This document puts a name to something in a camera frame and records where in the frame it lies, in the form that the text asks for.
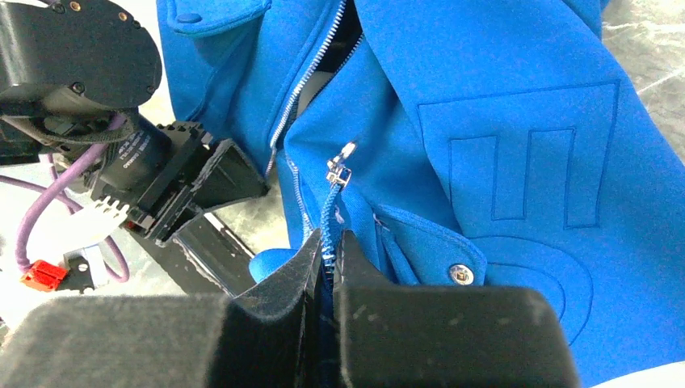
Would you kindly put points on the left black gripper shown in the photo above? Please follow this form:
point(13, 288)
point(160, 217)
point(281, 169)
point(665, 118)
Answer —
point(168, 175)

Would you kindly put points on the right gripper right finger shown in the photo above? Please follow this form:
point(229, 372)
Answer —
point(443, 336)

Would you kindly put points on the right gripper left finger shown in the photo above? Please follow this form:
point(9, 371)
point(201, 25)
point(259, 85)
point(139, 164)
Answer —
point(263, 338)

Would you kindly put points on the blue zip jacket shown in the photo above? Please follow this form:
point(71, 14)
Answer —
point(463, 142)

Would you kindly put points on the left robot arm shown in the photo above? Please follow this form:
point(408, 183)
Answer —
point(73, 77)

